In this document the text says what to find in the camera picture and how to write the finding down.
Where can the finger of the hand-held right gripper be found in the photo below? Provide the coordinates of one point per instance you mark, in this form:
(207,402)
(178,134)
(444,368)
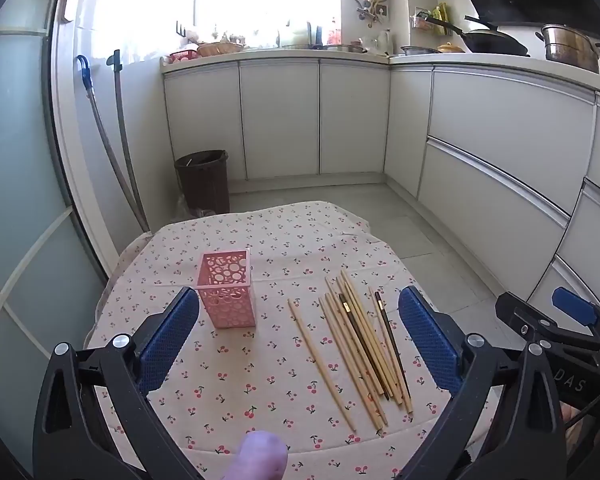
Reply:
(522,317)
(575,306)

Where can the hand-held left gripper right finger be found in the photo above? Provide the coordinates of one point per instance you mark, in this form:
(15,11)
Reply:
(427,332)

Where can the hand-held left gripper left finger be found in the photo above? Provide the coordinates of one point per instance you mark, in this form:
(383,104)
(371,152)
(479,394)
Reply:
(172,332)

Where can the dark chopstick with gold band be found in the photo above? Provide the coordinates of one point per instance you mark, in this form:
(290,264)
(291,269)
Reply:
(362,345)
(392,342)

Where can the pink perforated utensil holder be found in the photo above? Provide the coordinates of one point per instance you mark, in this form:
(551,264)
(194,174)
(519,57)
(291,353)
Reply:
(230,305)

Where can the cherry print tablecloth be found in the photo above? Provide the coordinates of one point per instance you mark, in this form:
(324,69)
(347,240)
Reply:
(260,270)

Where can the brown trash bin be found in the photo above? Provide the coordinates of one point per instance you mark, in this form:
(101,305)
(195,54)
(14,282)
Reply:
(202,182)

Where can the white cabinet with drawers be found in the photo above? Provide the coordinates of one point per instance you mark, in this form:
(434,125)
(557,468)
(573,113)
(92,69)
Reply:
(495,135)

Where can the frosted glass sliding door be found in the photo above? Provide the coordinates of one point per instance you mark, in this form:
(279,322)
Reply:
(15,160)

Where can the white cabinet with doors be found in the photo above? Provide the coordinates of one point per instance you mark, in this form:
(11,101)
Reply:
(280,115)

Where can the steel stock pot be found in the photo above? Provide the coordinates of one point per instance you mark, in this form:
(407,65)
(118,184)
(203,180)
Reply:
(572,50)

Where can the black wok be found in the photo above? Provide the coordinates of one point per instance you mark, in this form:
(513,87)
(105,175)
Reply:
(495,42)

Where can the red plastic basket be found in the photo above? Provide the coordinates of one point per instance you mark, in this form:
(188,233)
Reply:
(184,54)

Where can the wicker basket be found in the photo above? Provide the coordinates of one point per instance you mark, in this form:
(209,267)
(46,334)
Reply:
(220,49)

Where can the white kettle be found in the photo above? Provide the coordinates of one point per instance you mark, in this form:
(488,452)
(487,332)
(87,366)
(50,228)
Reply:
(386,42)

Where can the metal basin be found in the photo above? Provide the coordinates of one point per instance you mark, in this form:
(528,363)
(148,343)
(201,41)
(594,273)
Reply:
(345,48)

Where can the hanging kitchen tools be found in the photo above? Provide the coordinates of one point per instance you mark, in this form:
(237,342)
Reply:
(372,7)

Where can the wall rack with cloths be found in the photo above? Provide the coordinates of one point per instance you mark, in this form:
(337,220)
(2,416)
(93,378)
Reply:
(430,20)

